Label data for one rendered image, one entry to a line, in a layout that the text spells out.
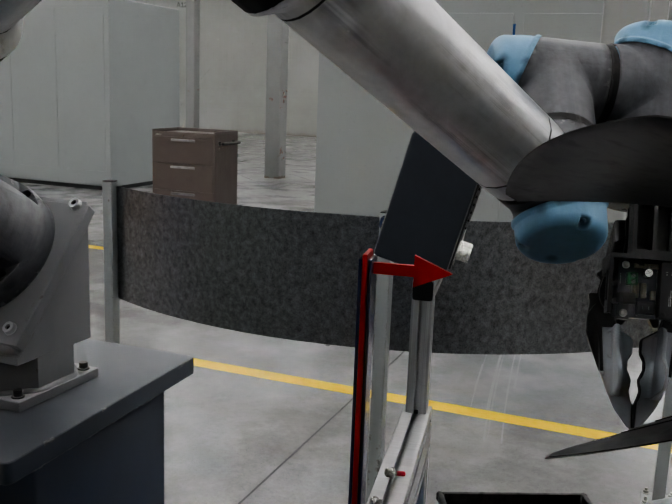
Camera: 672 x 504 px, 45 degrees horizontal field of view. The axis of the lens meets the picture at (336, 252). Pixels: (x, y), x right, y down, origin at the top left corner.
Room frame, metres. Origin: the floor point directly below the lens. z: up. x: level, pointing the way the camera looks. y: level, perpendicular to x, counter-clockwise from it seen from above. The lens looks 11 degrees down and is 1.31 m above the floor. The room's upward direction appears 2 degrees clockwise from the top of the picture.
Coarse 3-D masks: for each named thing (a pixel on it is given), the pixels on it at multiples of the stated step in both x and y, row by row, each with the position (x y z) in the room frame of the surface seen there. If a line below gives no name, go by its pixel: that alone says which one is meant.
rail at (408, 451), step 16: (400, 416) 1.09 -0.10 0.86; (416, 416) 1.12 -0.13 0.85; (400, 432) 1.03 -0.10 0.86; (416, 432) 1.04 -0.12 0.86; (400, 448) 0.99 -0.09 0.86; (416, 448) 0.99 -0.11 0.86; (384, 464) 0.94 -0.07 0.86; (400, 464) 0.96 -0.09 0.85; (416, 464) 0.96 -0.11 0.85; (384, 480) 0.89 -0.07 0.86; (400, 480) 0.90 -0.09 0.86; (416, 480) 0.97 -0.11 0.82; (384, 496) 0.88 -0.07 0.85; (400, 496) 0.86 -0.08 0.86; (416, 496) 0.98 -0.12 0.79
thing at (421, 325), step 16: (416, 304) 1.10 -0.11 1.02; (432, 304) 1.10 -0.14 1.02; (416, 320) 1.10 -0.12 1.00; (432, 320) 1.11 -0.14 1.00; (416, 336) 1.10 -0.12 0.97; (432, 336) 1.12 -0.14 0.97; (416, 352) 1.10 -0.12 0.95; (416, 368) 1.11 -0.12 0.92; (416, 384) 1.11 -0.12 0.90; (416, 400) 1.11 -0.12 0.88
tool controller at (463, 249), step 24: (408, 144) 1.17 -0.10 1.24; (408, 168) 1.16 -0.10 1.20; (432, 168) 1.16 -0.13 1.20; (456, 168) 1.15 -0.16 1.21; (408, 192) 1.16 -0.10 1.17; (432, 192) 1.16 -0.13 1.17; (456, 192) 1.15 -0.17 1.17; (408, 216) 1.16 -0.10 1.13; (432, 216) 1.16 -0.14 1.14; (456, 216) 1.15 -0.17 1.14; (384, 240) 1.17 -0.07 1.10; (408, 240) 1.16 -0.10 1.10; (432, 240) 1.15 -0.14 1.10; (456, 240) 1.15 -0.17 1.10
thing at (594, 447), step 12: (660, 420) 0.67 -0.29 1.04; (624, 432) 0.68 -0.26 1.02; (636, 432) 0.65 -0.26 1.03; (648, 432) 0.63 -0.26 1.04; (660, 432) 0.62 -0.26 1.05; (588, 444) 0.66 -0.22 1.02; (600, 444) 0.64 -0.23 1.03; (612, 444) 0.63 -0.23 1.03; (624, 444) 0.62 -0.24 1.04; (636, 444) 0.61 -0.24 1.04; (648, 444) 0.60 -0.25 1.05; (552, 456) 0.63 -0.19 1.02; (564, 456) 0.63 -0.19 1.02
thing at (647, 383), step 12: (648, 336) 0.72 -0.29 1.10; (660, 336) 0.71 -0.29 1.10; (648, 348) 0.72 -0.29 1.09; (660, 348) 0.70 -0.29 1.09; (648, 360) 0.71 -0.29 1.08; (660, 360) 0.69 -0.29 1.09; (648, 372) 0.71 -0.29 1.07; (660, 372) 0.68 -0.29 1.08; (648, 384) 0.71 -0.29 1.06; (660, 384) 0.68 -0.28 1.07; (636, 396) 0.72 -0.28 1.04; (648, 396) 0.70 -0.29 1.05; (660, 396) 0.70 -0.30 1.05; (636, 408) 0.70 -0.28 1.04; (648, 408) 0.70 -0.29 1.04; (636, 420) 0.70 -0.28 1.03
